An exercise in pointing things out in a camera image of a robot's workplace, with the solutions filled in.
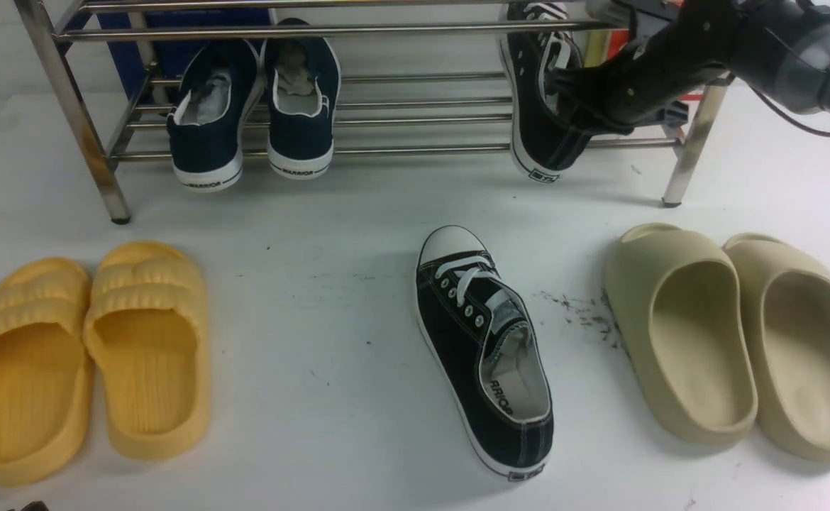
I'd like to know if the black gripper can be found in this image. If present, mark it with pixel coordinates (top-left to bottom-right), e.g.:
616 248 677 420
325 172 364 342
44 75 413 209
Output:
547 1 742 135

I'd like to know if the black canvas sneaker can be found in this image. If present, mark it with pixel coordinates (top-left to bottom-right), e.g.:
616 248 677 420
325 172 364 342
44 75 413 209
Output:
413 224 555 481
497 30 592 184

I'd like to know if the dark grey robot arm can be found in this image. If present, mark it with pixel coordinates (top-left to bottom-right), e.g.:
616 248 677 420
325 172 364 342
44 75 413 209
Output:
543 1 830 135

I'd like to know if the red orange box behind rack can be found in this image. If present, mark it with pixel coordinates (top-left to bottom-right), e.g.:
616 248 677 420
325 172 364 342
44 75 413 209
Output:
583 1 706 141

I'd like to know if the blue box behind rack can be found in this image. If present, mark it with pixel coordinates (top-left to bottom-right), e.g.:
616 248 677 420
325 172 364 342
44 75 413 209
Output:
107 7 275 97

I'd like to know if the stainless steel shoe rack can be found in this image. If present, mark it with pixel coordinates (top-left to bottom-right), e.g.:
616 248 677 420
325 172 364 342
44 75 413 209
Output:
13 1 733 224

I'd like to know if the left beige foam slide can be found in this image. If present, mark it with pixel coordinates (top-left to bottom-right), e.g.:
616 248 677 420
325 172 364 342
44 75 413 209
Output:
604 223 758 449

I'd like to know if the beige foam slide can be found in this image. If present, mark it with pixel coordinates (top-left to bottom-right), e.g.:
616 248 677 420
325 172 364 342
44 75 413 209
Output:
723 233 830 463
604 223 758 449

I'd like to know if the right beige foam slide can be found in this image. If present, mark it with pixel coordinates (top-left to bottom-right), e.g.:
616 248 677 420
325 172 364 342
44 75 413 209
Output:
723 233 830 463

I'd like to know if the right navy canvas sneaker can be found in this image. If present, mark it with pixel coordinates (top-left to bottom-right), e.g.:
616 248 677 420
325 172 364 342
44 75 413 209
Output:
262 36 343 180

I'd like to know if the navy canvas sneaker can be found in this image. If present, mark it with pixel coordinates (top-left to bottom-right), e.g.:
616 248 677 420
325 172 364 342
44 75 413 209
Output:
262 36 343 180
166 39 265 193

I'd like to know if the left navy canvas sneaker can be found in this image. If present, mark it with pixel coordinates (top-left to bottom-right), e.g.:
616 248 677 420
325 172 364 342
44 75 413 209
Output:
166 39 265 193

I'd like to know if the right yellow rubber slipper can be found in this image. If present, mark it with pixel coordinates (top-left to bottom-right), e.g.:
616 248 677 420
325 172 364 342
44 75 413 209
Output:
83 241 213 461

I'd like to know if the yellow rubber slipper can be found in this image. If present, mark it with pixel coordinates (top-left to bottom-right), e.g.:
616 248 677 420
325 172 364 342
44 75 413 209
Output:
0 258 94 488
83 241 213 461

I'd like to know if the left yellow rubber slipper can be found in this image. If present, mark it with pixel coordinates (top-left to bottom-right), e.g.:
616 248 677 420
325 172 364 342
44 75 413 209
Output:
0 258 94 488

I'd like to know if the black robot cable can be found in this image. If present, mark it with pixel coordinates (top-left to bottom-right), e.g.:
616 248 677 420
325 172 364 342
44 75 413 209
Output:
748 43 830 139

